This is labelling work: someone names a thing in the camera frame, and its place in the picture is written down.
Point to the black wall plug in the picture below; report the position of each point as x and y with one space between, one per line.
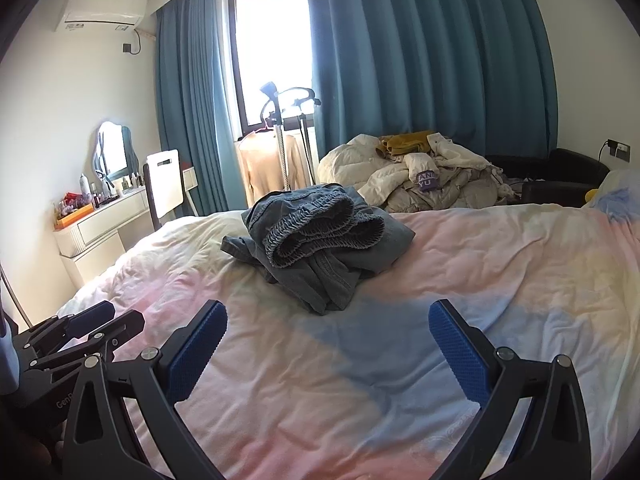
126 48

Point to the white chair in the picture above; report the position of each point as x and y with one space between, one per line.
165 185

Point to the pastel bed blanket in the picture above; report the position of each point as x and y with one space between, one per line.
350 385

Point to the pile of cream clothes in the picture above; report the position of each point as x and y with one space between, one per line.
350 165

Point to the mustard yellow garment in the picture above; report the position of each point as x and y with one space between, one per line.
405 144

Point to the black sofa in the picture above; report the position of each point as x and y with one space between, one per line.
565 165

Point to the row of cosmetic bottles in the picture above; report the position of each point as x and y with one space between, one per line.
120 187

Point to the wall socket with plug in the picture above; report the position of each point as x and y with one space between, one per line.
620 149

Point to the dark framed window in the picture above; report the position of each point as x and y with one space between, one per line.
270 35

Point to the beige hanging sweater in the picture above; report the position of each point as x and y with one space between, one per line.
260 170

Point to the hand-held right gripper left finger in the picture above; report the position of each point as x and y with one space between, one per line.
197 350

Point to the metal pole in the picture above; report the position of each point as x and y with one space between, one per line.
12 295

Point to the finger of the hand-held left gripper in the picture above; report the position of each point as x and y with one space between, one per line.
90 316
122 325

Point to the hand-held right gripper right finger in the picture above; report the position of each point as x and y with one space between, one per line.
460 355

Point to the small yellow toy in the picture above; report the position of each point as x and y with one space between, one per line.
592 193

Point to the white dressing table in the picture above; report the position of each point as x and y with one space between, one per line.
100 225

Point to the white spray bottle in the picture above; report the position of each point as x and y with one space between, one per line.
85 190

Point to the wavy vanity mirror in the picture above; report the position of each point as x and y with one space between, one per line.
112 150

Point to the white air conditioner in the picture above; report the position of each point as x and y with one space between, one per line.
105 7

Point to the garment steamer stand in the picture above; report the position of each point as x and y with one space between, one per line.
279 160

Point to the orange tray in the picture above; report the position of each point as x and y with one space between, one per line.
75 216

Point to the grey jacket with purple label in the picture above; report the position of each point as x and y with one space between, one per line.
450 190

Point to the blue denim pants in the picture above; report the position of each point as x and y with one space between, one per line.
320 240

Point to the wide teal curtain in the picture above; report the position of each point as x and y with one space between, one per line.
425 60

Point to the narrow teal curtain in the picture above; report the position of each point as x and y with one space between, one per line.
190 110

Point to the pastel pillow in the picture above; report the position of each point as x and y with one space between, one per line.
620 190

